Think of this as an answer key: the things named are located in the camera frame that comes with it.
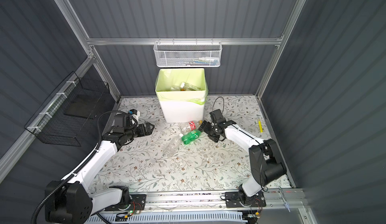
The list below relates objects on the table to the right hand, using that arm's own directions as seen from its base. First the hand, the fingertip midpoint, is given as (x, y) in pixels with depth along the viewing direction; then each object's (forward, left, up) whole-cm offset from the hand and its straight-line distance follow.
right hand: (203, 132), depth 90 cm
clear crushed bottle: (-6, +20, -9) cm, 23 cm away
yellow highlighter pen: (+10, -39, -8) cm, 41 cm away
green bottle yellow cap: (0, +10, -6) cm, 12 cm away
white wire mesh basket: (+57, +11, +19) cm, 61 cm away
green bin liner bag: (+30, +23, +18) cm, 42 cm away
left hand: (-1, +33, +8) cm, 34 cm away
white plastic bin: (+13, +14, +5) cm, 19 cm away
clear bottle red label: (+7, +8, -3) cm, 11 cm away
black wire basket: (-2, +68, +21) cm, 71 cm away
